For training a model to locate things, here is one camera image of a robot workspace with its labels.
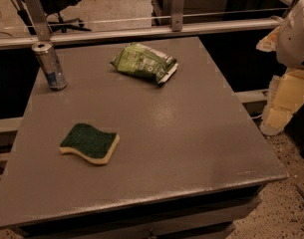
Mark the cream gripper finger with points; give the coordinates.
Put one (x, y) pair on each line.
(269, 42)
(274, 119)

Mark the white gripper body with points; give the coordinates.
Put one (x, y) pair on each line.
(295, 40)

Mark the silver blue redbull can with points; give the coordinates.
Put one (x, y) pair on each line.
(50, 65)

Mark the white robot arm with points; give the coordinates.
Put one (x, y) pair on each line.
(290, 42)

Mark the green jalapeno chip bag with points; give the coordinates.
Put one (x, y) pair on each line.
(141, 61)

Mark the metal railing bar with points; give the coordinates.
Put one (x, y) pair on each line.
(165, 31)

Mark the green yellow sponge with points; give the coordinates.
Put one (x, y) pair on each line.
(91, 144)

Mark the black office chair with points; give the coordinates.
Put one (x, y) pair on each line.
(53, 9)

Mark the middle metal bracket post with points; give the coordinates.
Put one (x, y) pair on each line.
(176, 14)

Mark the metal bracket post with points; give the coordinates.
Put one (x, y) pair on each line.
(176, 14)
(38, 19)

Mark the left metal bracket post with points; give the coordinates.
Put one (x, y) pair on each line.
(38, 19)

